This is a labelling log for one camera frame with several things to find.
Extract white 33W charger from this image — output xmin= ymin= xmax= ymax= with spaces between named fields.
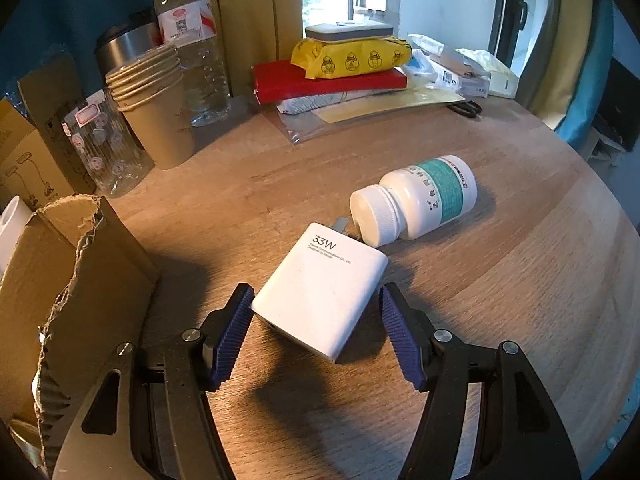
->
xmin=252 ymin=222 xmax=388 ymax=361

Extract open cardboard box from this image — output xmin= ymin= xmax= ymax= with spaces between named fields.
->
xmin=1 ymin=195 xmax=160 ymax=472

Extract white desk lamp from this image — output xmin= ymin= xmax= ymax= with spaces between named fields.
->
xmin=0 ymin=195 xmax=32 ymax=275

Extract clear jar with stickers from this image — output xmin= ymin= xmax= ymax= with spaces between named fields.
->
xmin=62 ymin=89 xmax=154 ymax=197

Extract white pill bottle teal label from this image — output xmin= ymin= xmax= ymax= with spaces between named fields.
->
xmin=349 ymin=155 xmax=477 ymax=247

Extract brown cardboard carton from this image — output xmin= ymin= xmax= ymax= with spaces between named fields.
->
xmin=0 ymin=53 xmax=96 ymax=210

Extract stack of paper cups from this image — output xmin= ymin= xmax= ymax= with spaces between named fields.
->
xmin=105 ymin=44 xmax=195 ymax=170

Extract black scissors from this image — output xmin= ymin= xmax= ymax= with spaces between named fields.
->
xmin=447 ymin=101 xmax=483 ymax=119

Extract red book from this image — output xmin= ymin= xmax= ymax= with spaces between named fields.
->
xmin=253 ymin=60 xmax=407 ymax=105

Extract yellow envelope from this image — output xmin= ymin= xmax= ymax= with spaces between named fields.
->
xmin=264 ymin=86 xmax=467 ymax=146

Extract white boxes pile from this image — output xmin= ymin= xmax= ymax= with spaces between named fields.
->
xmin=406 ymin=34 xmax=520 ymax=100

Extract steel thermos cup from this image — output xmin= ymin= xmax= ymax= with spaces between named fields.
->
xmin=94 ymin=8 xmax=163 ymax=77

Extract yellow wet wipes pack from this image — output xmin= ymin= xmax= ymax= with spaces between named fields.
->
xmin=290 ymin=37 xmax=412 ymax=79

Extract clear water bottle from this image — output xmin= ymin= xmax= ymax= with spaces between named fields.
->
xmin=156 ymin=0 xmax=230 ymax=127

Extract white device on wipes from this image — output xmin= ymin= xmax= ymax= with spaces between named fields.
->
xmin=305 ymin=21 xmax=394 ymax=42

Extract yellow curtain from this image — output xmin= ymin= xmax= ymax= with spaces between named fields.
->
xmin=154 ymin=0 xmax=302 ymax=96

